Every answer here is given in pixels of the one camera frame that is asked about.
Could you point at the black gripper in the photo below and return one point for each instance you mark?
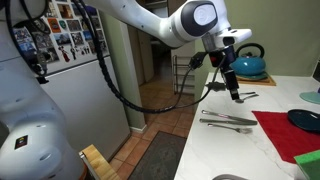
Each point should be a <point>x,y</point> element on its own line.
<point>228,68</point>

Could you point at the dark blue plate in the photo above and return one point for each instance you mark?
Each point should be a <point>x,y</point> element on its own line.
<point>305,120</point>

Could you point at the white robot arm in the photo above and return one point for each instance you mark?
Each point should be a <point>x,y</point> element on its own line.
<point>160,23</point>

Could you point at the red mat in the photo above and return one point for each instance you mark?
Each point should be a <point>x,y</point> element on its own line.
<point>283,136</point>

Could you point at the metal spoon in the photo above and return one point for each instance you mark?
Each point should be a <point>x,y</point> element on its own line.
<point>246,98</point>
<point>247,93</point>

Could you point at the black star-shaped trivet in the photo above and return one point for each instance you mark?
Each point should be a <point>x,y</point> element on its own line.
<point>215,86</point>

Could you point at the metal tongs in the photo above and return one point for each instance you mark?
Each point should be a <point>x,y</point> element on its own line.
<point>230,116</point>

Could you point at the metal knife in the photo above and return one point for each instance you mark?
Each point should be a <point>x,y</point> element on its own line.
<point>230,122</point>

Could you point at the wooden trivet board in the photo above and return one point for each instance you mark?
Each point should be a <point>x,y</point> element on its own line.
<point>263,81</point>

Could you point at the blue kettle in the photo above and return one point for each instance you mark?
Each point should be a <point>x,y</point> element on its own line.
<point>248,65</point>

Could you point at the metal fork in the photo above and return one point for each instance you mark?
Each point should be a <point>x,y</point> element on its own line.
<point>233,128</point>

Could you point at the black metal shoe rack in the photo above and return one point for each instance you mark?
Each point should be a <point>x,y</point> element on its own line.
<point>181,75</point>

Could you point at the pale teal dish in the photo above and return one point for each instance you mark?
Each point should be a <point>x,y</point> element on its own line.
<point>311,97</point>

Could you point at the stainless steel sink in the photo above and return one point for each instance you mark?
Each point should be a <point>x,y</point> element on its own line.
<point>230,177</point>

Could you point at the grey patterned floor rug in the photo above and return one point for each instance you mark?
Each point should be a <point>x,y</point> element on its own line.
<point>160,156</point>

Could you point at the green sponge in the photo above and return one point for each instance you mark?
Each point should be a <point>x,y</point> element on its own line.
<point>310,165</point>

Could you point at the white refrigerator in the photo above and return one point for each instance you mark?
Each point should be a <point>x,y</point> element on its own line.
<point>83,100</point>

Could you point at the wooden block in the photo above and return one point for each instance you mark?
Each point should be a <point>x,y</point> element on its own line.
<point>98,163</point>

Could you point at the photo fridge magnet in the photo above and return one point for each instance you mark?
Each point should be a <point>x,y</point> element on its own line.
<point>65,10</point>
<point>73,25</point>
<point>54,25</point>
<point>77,38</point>
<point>61,38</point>
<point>42,40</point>

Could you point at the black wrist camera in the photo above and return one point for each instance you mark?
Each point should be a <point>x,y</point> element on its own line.
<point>198,60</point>

